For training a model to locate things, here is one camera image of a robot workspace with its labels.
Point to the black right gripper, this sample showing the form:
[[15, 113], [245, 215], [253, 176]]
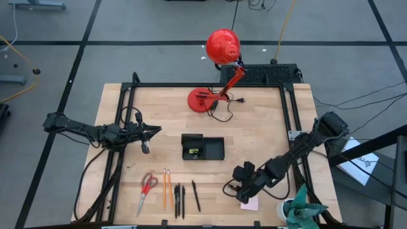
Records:
[[246, 178]]

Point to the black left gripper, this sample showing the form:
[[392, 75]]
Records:
[[135, 133]]

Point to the pink sticky note pad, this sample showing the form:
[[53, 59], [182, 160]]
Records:
[[252, 205]]

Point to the small yellow pad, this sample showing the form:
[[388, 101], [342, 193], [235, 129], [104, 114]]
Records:
[[194, 150]]

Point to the black pen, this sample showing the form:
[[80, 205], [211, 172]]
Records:
[[196, 195], [179, 200], [175, 203], [183, 203]]

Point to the black binder clip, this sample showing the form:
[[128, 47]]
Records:
[[195, 156]]

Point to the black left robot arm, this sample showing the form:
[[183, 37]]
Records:
[[79, 128]]

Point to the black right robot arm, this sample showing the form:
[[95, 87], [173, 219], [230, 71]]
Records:
[[280, 167]]

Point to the black mesh desk organizer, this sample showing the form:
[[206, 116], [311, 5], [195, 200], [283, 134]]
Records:
[[214, 149]]

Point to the teal plant in white pot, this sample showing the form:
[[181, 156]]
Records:
[[299, 210]]

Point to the red desk lamp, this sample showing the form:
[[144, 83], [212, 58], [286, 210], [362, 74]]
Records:
[[222, 46]]

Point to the black perforated metal case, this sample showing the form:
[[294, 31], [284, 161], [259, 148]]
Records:
[[260, 73]]

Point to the white paper sheet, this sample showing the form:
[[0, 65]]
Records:
[[365, 162]]

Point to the grey furniture base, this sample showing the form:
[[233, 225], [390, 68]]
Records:
[[12, 79], [38, 4]]

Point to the black chair caster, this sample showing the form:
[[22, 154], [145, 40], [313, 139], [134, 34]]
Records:
[[3, 111]]

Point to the black metal stand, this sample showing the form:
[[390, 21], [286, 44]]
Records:
[[400, 178]]

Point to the black aluminium table frame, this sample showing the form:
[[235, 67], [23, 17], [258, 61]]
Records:
[[206, 85]]

